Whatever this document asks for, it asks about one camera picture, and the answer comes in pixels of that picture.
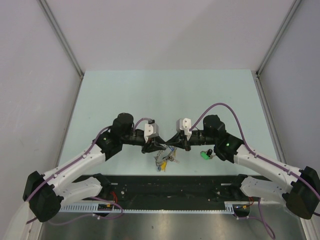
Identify silver disc keyring organiser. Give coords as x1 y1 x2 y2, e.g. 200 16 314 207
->
154 146 179 172

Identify silver keys by green tag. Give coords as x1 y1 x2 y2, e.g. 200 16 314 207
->
209 154 216 160

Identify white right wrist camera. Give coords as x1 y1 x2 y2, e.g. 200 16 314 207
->
176 118 192 140

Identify aluminium frame right post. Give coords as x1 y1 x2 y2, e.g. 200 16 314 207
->
255 0 304 78

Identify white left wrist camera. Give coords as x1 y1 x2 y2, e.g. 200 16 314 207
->
144 118 159 143

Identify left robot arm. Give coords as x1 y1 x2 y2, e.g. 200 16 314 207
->
22 113 165 223

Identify black key tag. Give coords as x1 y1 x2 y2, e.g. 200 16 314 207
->
206 149 213 156

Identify aluminium frame post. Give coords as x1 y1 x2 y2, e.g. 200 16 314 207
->
36 0 84 80
255 0 304 78

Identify aluminium frame left post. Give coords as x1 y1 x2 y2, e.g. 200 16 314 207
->
36 0 84 80

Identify green key tag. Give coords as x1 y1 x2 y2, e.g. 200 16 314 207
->
200 151 211 160

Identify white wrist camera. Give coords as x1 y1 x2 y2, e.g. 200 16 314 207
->
144 118 159 143
176 118 192 140

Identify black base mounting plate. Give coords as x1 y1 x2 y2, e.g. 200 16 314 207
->
51 174 292 211

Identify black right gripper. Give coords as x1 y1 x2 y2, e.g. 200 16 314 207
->
165 130 216 152

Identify white slotted cable duct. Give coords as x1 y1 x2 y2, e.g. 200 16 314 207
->
59 201 237 216

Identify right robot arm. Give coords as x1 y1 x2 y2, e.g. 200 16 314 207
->
166 115 320 220

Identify yellow key tag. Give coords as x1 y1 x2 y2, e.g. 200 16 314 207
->
160 161 168 172

